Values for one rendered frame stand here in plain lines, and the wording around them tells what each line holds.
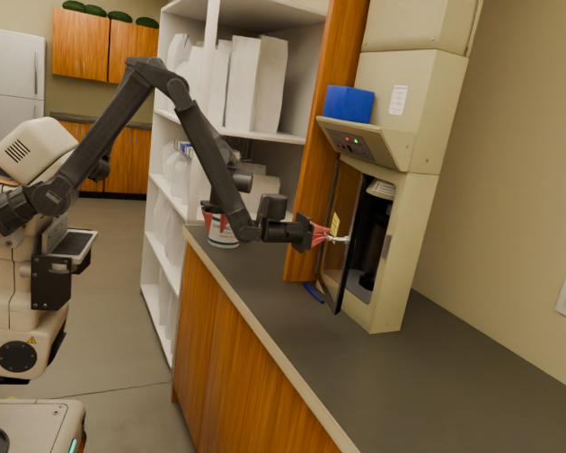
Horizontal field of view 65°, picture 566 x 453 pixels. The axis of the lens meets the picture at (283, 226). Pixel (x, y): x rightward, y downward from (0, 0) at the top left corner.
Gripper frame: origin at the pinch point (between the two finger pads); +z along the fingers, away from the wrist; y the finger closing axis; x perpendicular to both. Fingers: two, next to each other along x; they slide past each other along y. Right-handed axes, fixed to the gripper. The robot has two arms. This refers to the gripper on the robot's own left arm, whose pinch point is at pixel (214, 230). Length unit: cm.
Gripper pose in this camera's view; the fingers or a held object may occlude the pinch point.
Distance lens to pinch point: 147.9
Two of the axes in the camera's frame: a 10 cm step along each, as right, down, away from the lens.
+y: 8.9, 0.2, 4.6
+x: -4.3, -3.1, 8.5
